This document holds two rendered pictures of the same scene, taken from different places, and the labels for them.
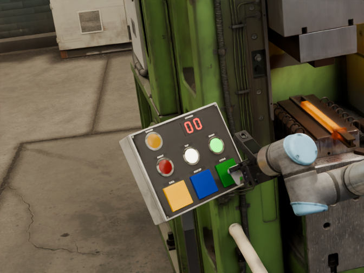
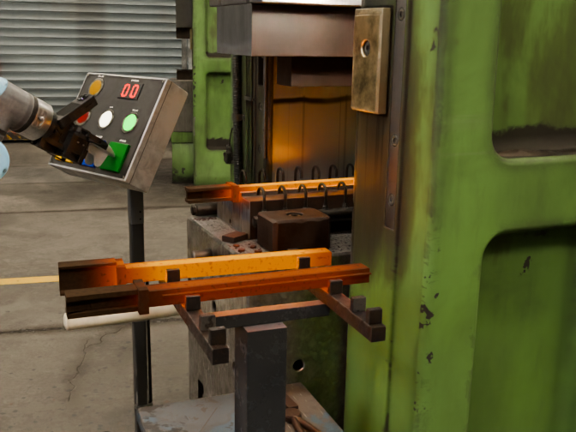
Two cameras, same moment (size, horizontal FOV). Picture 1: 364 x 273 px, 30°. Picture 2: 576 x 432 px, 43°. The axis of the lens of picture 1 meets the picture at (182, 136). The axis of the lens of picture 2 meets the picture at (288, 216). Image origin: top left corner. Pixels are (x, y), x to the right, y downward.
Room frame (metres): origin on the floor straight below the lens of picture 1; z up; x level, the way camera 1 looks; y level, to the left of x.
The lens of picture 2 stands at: (1.86, -1.99, 1.31)
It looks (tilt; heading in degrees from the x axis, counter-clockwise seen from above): 14 degrees down; 75
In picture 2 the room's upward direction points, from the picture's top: 1 degrees clockwise
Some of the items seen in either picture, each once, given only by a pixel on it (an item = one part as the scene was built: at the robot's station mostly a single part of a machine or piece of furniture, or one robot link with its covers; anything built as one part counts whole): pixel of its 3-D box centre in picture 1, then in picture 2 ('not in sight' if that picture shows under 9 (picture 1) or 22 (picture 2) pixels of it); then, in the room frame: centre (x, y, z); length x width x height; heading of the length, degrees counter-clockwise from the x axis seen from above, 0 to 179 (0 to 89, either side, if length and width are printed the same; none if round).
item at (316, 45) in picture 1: (304, 30); (327, 32); (2.36, -0.48, 1.32); 0.42 x 0.20 x 0.10; 9
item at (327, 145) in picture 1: (310, 123); (322, 201); (2.36, -0.48, 0.96); 0.42 x 0.20 x 0.09; 9
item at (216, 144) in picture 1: (216, 145); (129, 123); (1.97, -0.10, 1.09); 0.05 x 0.03 x 0.04; 99
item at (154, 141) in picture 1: (154, 141); (95, 87); (1.89, 0.09, 1.16); 0.05 x 0.03 x 0.04; 99
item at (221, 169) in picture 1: (228, 173); (116, 157); (1.93, -0.13, 1.01); 0.07 x 0.05 x 0.07; 124
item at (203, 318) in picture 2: not in sight; (291, 318); (2.11, -1.15, 0.96); 0.23 x 0.06 x 0.02; 6
